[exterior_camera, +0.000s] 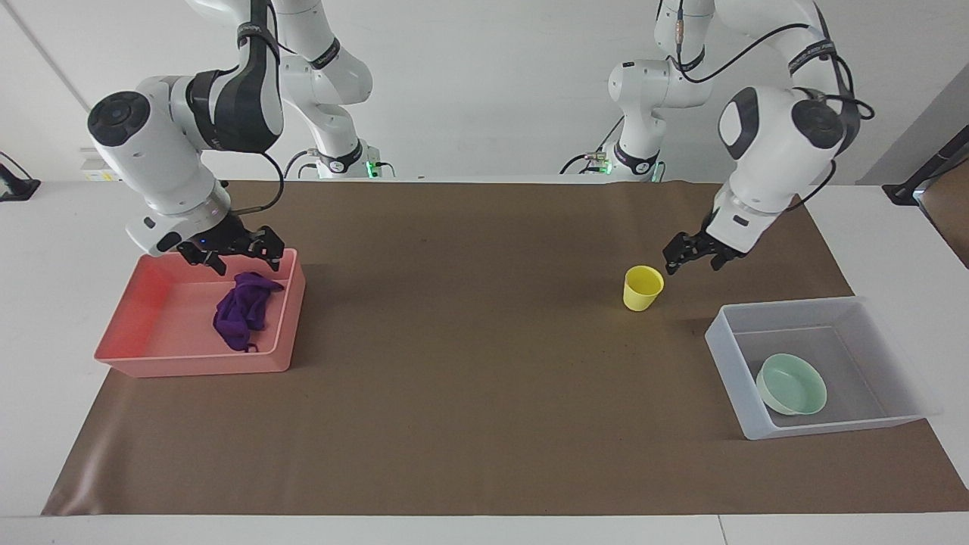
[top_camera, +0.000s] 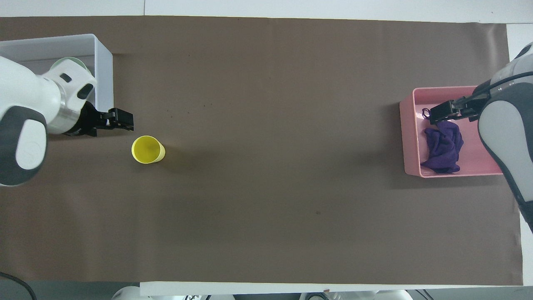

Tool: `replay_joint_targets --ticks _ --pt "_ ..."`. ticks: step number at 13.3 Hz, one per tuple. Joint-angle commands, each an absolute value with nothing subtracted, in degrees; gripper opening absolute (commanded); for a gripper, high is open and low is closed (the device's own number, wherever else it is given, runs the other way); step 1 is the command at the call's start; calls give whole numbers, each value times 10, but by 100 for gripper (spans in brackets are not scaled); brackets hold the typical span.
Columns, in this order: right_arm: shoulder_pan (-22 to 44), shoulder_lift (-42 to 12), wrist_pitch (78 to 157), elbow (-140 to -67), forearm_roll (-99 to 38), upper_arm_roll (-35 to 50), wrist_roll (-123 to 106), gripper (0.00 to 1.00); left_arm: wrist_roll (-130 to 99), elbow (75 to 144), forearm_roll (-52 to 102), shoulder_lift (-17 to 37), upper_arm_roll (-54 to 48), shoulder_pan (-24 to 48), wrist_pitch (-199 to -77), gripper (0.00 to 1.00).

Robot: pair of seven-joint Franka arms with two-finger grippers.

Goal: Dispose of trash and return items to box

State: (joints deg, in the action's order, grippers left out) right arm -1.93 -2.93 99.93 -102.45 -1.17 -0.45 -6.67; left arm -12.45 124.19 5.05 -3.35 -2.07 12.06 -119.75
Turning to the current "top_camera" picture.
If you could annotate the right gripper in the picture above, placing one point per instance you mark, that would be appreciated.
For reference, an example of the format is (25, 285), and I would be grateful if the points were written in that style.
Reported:
(468, 107)

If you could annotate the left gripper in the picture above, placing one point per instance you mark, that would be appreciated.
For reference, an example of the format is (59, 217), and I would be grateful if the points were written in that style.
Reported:
(86, 121)

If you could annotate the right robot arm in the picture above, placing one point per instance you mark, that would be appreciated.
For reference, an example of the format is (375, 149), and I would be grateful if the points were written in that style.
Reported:
(501, 125)

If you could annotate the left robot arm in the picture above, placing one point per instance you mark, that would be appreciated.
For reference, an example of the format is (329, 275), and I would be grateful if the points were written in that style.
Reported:
(25, 96)

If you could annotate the white plastic box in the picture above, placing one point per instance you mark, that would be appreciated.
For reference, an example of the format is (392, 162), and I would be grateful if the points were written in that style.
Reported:
(104, 71)

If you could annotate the pink plastic box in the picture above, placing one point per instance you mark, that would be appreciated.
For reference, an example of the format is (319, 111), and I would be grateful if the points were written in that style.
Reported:
(410, 137)

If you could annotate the purple cloth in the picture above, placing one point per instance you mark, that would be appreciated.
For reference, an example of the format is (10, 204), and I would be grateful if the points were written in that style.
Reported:
(443, 146)

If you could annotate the light green cup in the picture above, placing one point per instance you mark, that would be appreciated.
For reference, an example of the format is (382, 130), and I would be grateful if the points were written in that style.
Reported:
(74, 61)

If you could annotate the yellow plastic cup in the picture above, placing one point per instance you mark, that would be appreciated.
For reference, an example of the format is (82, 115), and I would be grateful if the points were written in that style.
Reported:
(146, 149)

